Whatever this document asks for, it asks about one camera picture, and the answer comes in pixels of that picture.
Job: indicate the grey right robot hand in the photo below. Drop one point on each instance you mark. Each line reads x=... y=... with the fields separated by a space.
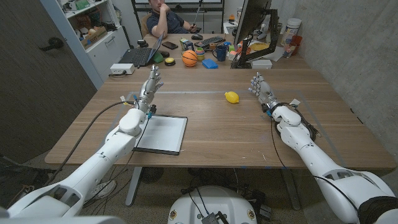
x=265 y=92

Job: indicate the grey table leg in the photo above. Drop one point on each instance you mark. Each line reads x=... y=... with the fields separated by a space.
x=133 y=186
x=291 y=189

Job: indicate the tan office chair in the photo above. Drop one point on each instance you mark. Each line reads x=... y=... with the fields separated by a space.
x=144 y=26

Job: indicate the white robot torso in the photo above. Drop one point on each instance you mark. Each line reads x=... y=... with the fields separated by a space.
x=214 y=202

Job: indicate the colourful stacked cups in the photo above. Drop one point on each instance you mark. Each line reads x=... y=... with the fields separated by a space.
x=200 y=54

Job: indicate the black smartphone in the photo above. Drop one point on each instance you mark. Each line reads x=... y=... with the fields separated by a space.
x=170 y=45

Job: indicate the white labelled canister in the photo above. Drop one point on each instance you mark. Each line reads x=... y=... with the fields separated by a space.
x=291 y=31

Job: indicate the white shoe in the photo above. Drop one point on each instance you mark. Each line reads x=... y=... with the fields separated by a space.
x=104 y=188

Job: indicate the white power box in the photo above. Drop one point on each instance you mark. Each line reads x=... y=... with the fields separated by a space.
x=122 y=68

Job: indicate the red cup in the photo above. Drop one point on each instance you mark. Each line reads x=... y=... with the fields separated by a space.
x=297 y=43

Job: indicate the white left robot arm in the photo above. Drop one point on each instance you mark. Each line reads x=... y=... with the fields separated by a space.
x=93 y=168

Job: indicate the orange mini basketball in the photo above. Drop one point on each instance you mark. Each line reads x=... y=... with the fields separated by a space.
x=189 y=58

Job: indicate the black computer monitor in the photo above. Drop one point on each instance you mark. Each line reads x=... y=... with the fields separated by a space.
x=252 y=17

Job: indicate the colourful small carton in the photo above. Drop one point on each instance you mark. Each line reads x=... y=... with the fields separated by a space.
x=187 y=45

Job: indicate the person in dark polo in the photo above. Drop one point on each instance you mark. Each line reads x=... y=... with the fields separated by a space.
x=172 y=21

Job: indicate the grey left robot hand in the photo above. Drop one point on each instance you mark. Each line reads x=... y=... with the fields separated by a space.
x=148 y=90

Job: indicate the green rounded object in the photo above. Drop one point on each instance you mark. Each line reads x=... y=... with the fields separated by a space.
x=158 y=58

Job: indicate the yellow plate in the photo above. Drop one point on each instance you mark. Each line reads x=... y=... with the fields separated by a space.
x=259 y=46

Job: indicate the small black-framed whiteboard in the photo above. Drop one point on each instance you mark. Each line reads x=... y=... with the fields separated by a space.
x=164 y=133

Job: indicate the black bag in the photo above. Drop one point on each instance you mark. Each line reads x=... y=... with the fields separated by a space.
x=18 y=180

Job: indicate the black keyboard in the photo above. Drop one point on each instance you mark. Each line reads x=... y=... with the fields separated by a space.
x=211 y=41

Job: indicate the black computer mouse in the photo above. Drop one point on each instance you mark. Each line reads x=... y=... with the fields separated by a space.
x=197 y=36

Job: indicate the large wall whiteboard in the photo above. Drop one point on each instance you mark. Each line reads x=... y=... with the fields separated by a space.
x=211 y=7

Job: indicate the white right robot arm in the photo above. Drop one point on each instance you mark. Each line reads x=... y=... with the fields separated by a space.
x=314 y=157

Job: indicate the cardboard box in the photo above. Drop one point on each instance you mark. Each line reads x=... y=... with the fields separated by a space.
x=93 y=38

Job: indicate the white flat box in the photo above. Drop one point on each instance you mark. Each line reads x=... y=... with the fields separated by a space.
x=261 y=64

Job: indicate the black webcam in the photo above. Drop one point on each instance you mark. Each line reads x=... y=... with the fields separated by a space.
x=142 y=43

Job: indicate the blue flat block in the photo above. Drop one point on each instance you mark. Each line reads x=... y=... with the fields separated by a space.
x=210 y=63

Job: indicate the yellow toy lemon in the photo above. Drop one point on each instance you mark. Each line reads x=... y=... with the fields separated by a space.
x=232 y=97

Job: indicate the white shelf cabinet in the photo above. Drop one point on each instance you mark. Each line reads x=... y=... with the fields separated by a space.
x=105 y=53

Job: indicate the yellow and black buzzer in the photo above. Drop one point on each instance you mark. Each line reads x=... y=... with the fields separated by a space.
x=170 y=61

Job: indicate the dark blue mug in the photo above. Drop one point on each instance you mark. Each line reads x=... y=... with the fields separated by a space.
x=221 y=53

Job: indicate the black grabber stick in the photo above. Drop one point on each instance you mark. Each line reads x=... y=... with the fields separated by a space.
x=198 y=12

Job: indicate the small clear bottle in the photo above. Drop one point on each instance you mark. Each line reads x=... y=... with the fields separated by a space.
x=287 y=52

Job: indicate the dark open laptop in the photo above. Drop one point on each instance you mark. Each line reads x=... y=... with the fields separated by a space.
x=138 y=56

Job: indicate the black round floor fan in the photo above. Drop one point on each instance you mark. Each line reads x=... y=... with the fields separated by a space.
x=151 y=175

